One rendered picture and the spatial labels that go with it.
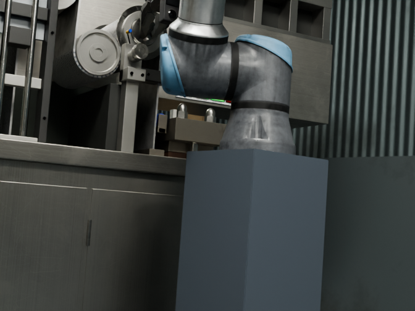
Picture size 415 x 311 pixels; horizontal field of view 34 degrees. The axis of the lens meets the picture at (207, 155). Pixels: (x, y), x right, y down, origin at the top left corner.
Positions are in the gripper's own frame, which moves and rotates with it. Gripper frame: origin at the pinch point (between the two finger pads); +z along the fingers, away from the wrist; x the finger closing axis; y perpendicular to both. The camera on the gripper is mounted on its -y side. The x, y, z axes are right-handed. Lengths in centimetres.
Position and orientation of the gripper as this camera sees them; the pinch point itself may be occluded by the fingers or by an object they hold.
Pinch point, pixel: (147, 36)
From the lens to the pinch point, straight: 184.8
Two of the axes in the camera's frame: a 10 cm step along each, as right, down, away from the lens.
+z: -4.2, 6.7, 6.2
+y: -2.5, -7.4, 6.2
